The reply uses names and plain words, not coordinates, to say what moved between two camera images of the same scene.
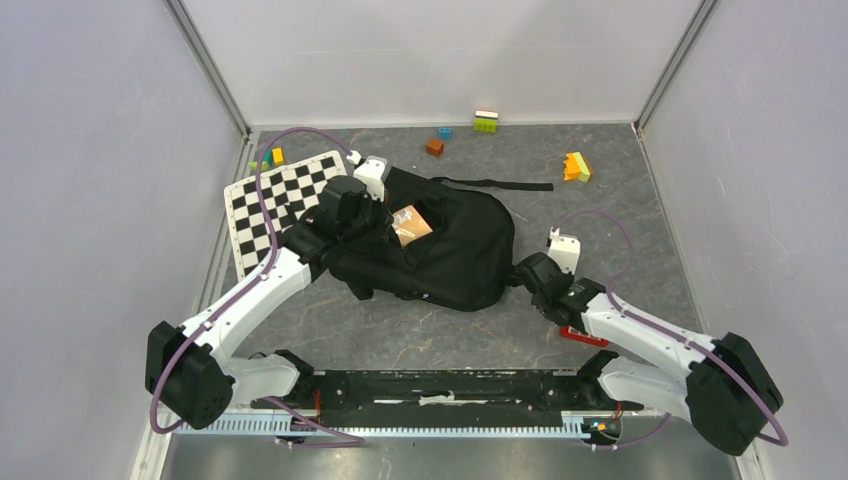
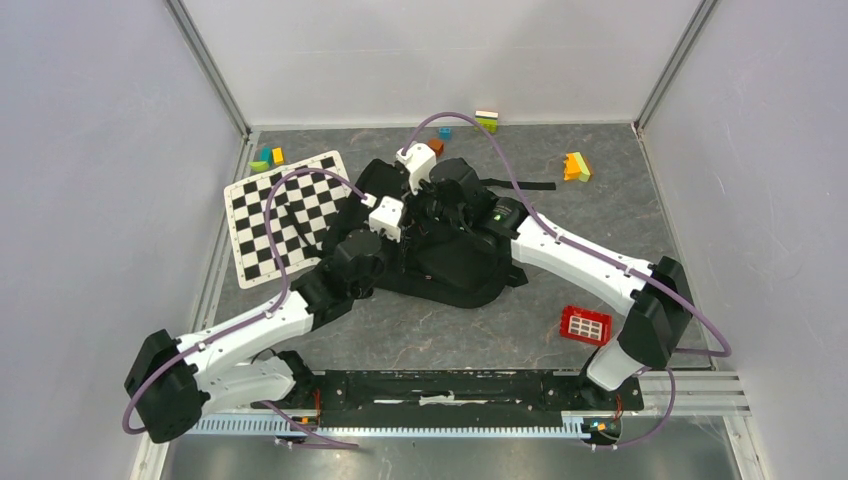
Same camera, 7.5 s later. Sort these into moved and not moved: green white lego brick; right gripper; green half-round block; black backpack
Moved: right gripper
Not moved: black backpack; green white lego brick; green half-round block
